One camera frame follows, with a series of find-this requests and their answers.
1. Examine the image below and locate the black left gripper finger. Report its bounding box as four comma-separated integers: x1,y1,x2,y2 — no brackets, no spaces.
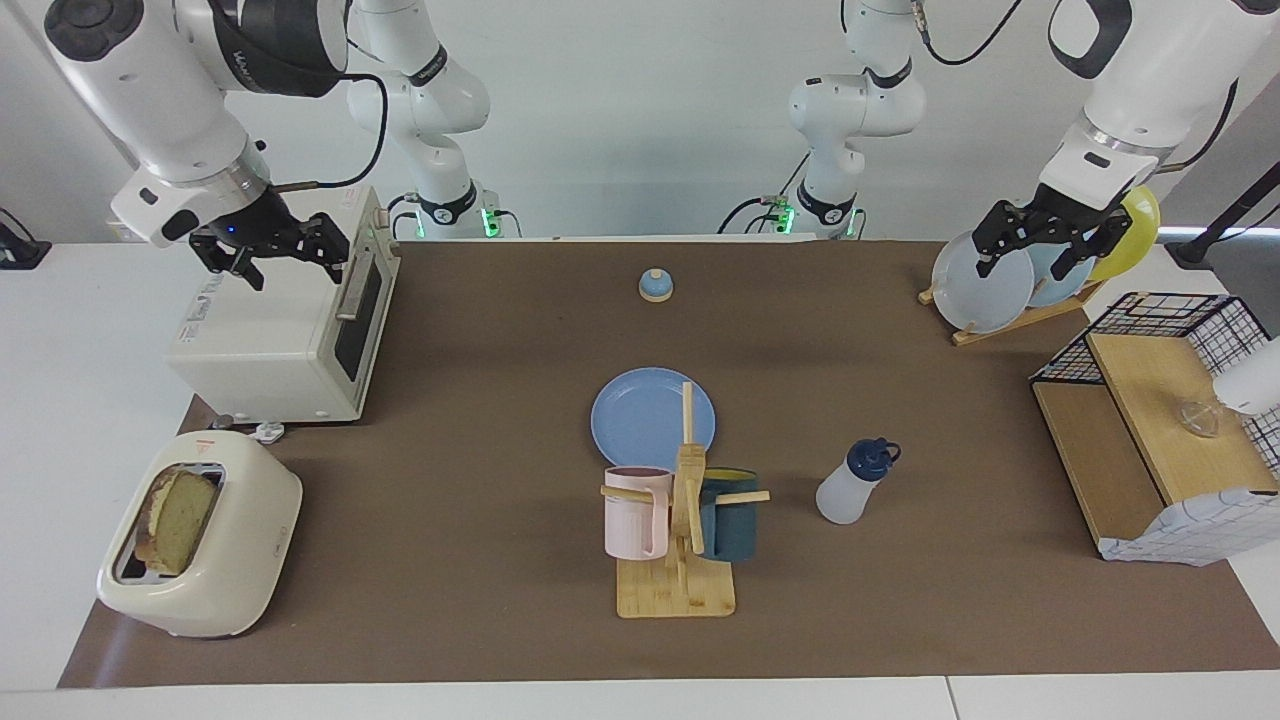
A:
975,203,1036,279
1050,215,1133,282

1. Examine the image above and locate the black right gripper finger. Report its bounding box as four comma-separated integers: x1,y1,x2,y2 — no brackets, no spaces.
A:
190,232,267,293
296,213,352,285

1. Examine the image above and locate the brown bread slice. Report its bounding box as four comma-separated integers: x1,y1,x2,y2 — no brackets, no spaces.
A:
135,468,221,576

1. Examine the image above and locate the translucent bottle with blue cap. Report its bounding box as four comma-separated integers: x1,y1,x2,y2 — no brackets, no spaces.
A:
815,437,902,525

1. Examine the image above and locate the yellow plate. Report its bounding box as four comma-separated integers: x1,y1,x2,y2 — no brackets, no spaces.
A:
1085,185,1161,283

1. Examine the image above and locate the pale grey plate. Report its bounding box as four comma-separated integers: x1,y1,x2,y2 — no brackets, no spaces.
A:
931,228,1035,334

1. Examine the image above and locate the light blue plate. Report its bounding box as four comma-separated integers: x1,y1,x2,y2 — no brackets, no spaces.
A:
1020,240,1096,308

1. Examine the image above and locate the wooden plate rack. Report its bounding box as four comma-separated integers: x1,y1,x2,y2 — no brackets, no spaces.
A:
918,280,1106,347

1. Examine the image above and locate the blue round plate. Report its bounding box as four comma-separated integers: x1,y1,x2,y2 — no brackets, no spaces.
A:
590,367,717,471

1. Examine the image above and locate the white toaster oven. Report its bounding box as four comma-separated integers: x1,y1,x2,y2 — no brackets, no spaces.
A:
165,185,401,424

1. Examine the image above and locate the black stand pole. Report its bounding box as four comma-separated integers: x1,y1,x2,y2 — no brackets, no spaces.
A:
1165,160,1280,269

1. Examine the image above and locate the wooden two-level shelf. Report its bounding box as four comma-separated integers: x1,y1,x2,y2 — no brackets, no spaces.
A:
1032,332,1280,546

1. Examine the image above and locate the brown table mat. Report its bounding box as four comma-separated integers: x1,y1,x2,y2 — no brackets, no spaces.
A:
57,240,1280,689

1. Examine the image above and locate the clear glass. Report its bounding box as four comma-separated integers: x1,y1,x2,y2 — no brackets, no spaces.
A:
1177,398,1223,439

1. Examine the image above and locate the black clamp device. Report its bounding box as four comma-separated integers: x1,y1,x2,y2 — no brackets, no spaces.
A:
0,207,51,271

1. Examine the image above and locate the white blurry cylinder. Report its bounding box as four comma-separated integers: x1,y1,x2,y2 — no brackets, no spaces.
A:
1213,338,1280,416

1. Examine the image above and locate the cream two-slot toaster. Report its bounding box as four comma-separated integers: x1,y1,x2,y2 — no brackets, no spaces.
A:
97,430,303,639

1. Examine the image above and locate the teal mug yellow inside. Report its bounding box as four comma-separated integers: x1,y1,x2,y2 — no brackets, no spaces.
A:
698,468,760,561

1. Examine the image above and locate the pink ribbed mug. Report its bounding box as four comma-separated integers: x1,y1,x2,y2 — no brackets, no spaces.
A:
604,466,674,561

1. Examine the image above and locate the wooden mug tree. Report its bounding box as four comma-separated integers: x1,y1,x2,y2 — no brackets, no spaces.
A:
600,381,772,619

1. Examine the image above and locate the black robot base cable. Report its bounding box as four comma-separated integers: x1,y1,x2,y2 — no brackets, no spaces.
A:
718,150,813,237
385,193,523,241

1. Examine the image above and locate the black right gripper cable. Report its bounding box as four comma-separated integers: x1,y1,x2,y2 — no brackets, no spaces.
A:
270,72,389,193

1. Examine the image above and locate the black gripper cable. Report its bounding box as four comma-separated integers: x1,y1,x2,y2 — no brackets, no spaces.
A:
270,72,389,193
1148,78,1241,177

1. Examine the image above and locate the black wire basket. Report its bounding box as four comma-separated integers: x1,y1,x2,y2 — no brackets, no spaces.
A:
1030,292,1280,476

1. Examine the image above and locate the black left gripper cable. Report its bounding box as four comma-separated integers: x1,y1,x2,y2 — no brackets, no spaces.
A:
1148,78,1241,177

